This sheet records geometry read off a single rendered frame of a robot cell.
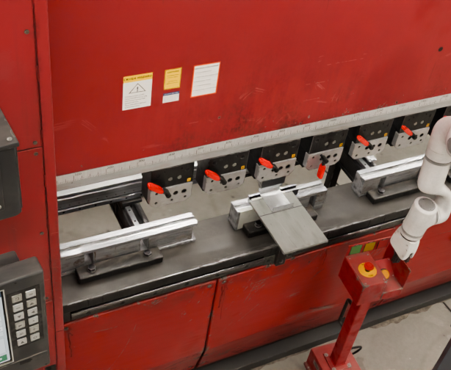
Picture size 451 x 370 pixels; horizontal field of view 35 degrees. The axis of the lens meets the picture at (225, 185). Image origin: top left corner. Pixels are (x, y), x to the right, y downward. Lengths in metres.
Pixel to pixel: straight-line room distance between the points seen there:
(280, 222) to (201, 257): 0.31
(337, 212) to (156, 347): 0.88
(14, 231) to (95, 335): 0.78
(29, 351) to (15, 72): 0.65
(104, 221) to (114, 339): 1.29
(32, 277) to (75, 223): 2.29
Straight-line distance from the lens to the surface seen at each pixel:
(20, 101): 1.67
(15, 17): 1.55
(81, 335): 2.58
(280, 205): 2.58
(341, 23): 2.25
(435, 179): 2.47
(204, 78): 2.09
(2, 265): 1.62
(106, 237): 2.47
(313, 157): 2.57
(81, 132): 2.05
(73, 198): 2.61
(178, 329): 2.79
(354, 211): 2.86
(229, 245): 2.61
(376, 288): 2.79
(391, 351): 3.60
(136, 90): 2.02
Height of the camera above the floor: 2.80
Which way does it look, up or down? 43 degrees down
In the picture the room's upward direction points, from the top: 10 degrees clockwise
